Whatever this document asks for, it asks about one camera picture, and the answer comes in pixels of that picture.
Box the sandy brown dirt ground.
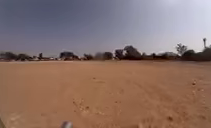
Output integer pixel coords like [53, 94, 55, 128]
[0, 59, 211, 128]

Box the row of trees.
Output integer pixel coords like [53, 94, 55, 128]
[0, 42, 211, 63]

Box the robot's own part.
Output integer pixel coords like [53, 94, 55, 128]
[60, 120, 74, 128]

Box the distant tower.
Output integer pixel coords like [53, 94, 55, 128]
[202, 37, 208, 50]

